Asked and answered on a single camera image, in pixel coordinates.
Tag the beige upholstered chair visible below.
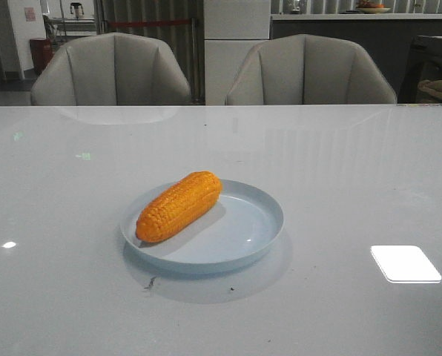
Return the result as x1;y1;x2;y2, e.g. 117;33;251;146
225;34;397;105
30;33;191;106

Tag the right beige upholstered chair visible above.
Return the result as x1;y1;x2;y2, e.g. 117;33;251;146
225;34;397;105

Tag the background white table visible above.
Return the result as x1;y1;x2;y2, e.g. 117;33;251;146
43;15;96;45

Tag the fruit bowl on counter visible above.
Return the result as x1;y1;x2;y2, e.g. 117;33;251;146
356;0;390;14

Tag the white refrigerator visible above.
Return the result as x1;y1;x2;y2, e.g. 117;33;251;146
203;1;271;105

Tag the grey kitchen counter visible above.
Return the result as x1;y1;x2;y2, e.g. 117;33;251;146
271;13;442;95

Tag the red trash bin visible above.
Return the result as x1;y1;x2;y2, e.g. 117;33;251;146
29;38;53;75

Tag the orange corn cob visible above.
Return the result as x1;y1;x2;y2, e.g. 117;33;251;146
136;171;222;243

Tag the light blue round plate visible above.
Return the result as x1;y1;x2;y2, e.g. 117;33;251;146
119;179;284;274

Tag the red barrier belt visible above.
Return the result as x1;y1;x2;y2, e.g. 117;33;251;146
107;19;192;28

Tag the left beige upholstered chair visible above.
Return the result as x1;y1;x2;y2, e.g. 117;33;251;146
30;33;191;106

